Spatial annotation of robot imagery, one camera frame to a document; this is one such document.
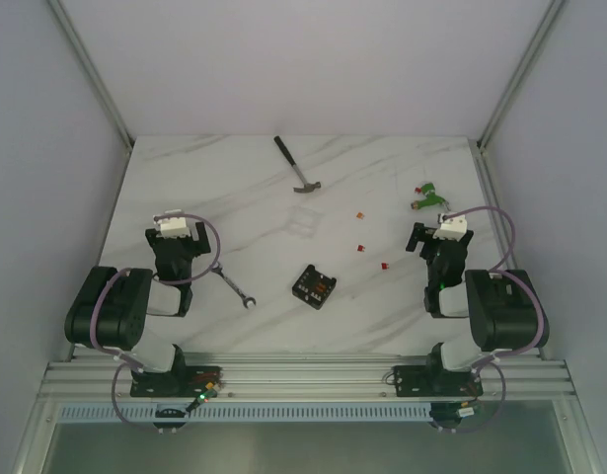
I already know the aluminium front rail frame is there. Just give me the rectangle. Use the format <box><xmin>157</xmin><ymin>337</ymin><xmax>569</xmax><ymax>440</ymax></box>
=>
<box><xmin>38</xmin><ymin>350</ymin><xmax>576</xmax><ymax>402</ymax></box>

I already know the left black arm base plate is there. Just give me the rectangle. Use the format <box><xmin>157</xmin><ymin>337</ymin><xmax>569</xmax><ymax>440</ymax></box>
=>
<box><xmin>129</xmin><ymin>365</ymin><xmax>221</xmax><ymax>398</ymax></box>

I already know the black fuse box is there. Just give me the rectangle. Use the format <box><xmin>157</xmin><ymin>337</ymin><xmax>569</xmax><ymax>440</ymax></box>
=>
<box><xmin>292</xmin><ymin>264</ymin><xmax>337</xmax><ymax>310</ymax></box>

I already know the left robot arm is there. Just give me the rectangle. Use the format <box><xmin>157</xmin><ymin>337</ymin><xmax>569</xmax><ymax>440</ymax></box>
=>
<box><xmin>64</xmin><ymin>217</ymin><xmax>220</xmax><ymax>400</ymax></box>

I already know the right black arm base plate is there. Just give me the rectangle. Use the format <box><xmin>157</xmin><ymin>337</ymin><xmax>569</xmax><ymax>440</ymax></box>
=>
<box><xmin>393</xmin><ymin>365</ymin><xmax>484</xmax><ymax>398</ymax></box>

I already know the left aluminium corner post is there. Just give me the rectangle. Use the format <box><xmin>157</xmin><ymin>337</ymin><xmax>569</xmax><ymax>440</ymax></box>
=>
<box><xmin>46</xmin><ymin>0</ymin><xmax>135</xmax><ymax>151</ymax></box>

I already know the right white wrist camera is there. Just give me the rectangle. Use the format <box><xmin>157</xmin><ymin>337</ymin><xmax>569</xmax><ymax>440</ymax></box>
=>
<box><xmin>433</xmin><ymin>213</ymin><xmax>468</xmax><ymax>241</ymax></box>

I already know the aluminium corner post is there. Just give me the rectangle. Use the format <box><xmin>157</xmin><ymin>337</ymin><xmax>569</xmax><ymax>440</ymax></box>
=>
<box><xmin>477</xmin><ymin>0</ymin><xmax>569</xmax><ymax>153</ymax></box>
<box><xmin>46</xmin><ymin>0</ymin><xmax>135</xmax><ymax>151</ymax></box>

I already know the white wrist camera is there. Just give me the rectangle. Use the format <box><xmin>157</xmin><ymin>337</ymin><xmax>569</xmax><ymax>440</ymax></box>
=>
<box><xmin>433</xmin><ymin>213</ymin><xmax>468</xmax><ymax>241</ymax></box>
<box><xmin>153</xmin><ymin>209</ymin><xmax>191</xmax><ymax>239</ymax></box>

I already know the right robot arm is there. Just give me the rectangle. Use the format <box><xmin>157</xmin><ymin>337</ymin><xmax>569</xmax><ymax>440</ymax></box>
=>
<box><xmin>393</xmin><ymin>218</ymin><xmax>550</xmax><ymax>398</ymax></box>

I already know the slotted grey cable duct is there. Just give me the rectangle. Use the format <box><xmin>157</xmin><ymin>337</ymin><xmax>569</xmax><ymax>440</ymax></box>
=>
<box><xmin>57</xmin><ymin>402</ymin><xmax>432</xmax><ymax>424</ymax></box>

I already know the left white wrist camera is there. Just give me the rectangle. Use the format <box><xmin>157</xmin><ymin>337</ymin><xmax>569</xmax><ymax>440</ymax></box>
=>
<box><xmin>153</xmin><ymin>209</ymin><xmax>191</xmax><ymax>239</ymax></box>

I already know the black handled claw hammer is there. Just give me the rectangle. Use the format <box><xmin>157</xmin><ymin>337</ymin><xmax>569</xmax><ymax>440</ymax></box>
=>
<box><xmin>273</xmin><ymin>136</ymin><xmax>322</xmax><ymax>194</ymax></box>

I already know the clear fuse box cover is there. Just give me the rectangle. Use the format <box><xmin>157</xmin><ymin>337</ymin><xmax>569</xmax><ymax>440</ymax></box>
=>
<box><xmin>283</xmin><ymin>206</ymin><xmax>323</xmax><ymax>239</ymax></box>

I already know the silver combination wrench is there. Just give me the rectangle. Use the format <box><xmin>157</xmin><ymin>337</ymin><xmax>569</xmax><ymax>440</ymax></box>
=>
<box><xmin>211</xmin><ymin>263</ymin><xmax>257</xmax><ymax>309</ymax></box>

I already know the green red plastic connector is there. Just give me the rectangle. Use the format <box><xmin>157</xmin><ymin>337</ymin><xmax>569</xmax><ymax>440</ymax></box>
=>
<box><xmin>411</xmin><ymin>182</ymin><xmax>450</xmax><ymax>211</ymax></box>

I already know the right aluminium corner post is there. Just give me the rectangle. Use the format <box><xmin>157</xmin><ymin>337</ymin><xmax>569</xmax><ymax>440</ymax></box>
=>
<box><xmin>477</xmin><ymin>0</ymin><xmax>569</xmax><ymax>153</ymax></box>

